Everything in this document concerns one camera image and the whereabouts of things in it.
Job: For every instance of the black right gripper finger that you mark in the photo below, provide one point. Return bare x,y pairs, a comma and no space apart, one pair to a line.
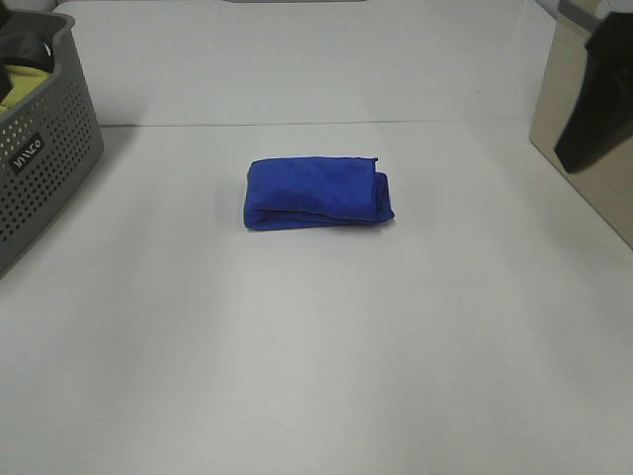
602,117

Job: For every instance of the blue microfiber towel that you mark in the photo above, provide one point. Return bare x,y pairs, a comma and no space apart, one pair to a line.
307,192

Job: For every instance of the beige storage bin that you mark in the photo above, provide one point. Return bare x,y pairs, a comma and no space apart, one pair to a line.
607,184

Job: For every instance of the grey perforated laundry basket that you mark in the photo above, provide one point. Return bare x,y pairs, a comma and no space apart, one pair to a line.
50,141

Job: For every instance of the yellow towel in basket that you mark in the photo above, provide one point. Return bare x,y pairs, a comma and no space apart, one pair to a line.
17,83

